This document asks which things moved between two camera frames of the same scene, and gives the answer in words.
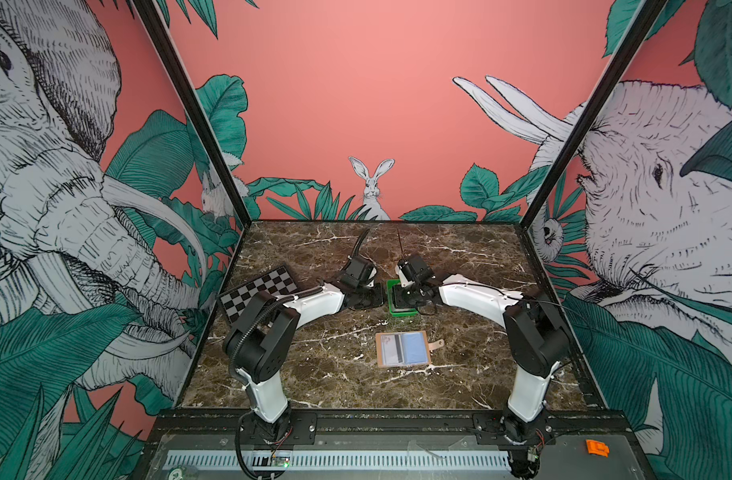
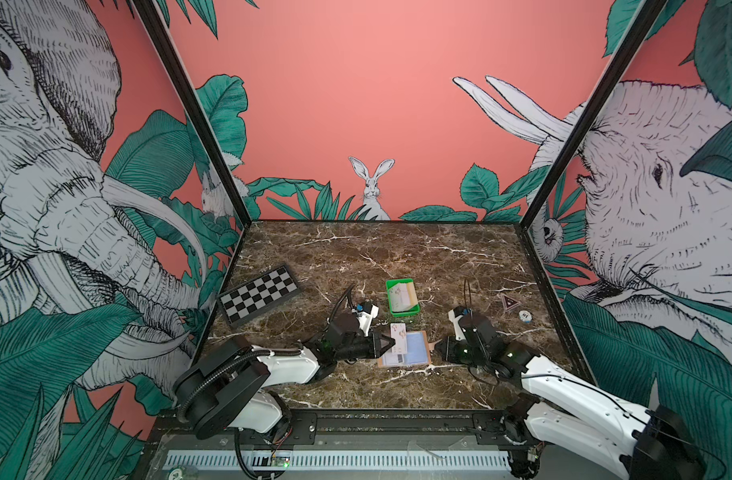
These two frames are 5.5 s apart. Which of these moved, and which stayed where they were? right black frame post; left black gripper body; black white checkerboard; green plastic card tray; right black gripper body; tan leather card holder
Moved: right black gripper body; left black gripper body
Stayed: green plastic card tray; right black frame post; tan leather card holder; black white checkerboard
